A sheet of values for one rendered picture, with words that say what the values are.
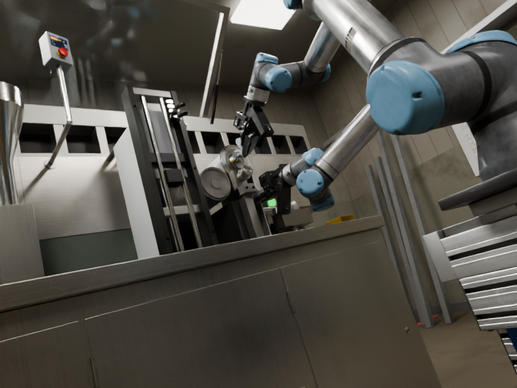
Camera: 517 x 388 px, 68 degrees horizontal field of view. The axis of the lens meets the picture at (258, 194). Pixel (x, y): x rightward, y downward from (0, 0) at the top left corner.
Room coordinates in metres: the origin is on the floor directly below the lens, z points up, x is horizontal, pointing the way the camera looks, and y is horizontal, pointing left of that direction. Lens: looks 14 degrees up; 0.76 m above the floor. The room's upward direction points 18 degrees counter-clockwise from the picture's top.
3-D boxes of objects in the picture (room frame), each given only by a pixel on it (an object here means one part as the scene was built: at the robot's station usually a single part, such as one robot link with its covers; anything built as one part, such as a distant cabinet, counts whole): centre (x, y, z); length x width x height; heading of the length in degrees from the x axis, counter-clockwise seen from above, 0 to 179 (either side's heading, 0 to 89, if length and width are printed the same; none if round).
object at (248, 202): (1.32, 0.04, 1.05); 0.06 x 0.05 x 0.31; 43
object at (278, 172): (1.33, -0.08, 1.12); 0.12 x 0.08 x 0.09; 43
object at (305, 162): (1.21, -0.19, 1.11); 0.11 x 0.08 x 0.09; 43
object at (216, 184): (1.38, 0.21, 1.17); 0.26 x 0.12 x 0.12; 43
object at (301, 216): (1.61, 0.02, 1.00); 0.40 x 0.16 x 0.06; 43
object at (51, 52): (1.02, 0.46, 1.66); 0.07 x 0.07 x 0.10; 59
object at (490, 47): (0.62, -0.43, 0.98); 0.13 x 0.12 x 0.14; 105
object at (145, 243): (1.26, 0.39, 1.17); 0.34 x 0.05 x 0.54; 43
